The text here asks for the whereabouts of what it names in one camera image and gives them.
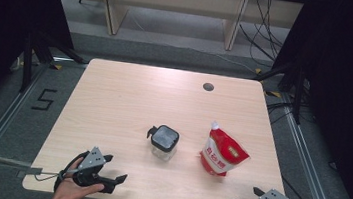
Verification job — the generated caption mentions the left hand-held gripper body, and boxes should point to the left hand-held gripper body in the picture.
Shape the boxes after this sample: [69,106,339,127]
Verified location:
[70,143,122,195]

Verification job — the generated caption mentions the red and white sugar pouch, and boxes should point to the red and white sugar pouch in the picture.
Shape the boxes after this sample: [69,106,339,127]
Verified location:
[197,120,254,181]

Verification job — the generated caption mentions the clear jar with black lid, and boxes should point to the clear jar with black lid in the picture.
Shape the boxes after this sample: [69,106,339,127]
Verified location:
[143,122,181,164]

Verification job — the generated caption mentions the person's left hand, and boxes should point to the person's left hand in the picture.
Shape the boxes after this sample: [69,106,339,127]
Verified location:
[48,169,106,199]

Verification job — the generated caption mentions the grey tape strip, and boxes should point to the grey tape strip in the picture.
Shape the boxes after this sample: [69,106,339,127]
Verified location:
[16,164,44,181]

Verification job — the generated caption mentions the black metal stand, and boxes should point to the black metal stand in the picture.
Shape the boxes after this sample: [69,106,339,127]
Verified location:
[18,28,89,100]
[247,58,309,126]

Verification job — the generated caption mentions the black curtain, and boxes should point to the black curtain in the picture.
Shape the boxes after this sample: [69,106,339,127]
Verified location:
[257,0,353,199]
[0,0,80,138]

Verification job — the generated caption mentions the black wrist strap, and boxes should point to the black wrist strap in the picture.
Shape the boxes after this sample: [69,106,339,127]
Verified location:
[53,147,91,196]

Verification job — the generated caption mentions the thin grey cord loop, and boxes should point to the thin grey cord loop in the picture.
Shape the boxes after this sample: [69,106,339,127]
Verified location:
[33,169,66,185]

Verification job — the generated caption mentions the black floor cables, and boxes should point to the black floor cables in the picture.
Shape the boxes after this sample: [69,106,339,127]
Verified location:
[263,98,314,130]

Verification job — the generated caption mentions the round table cable hole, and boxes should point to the round table cable hole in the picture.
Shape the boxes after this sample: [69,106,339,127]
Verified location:
[202,81,216,93]

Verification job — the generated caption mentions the white floor cable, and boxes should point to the white floor cable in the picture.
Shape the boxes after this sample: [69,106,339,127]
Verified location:
[182,45,260,73]

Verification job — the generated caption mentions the bundle of black hanging cables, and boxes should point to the bundle of black hanging cables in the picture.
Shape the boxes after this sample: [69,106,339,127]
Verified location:
[234,0,294,70]

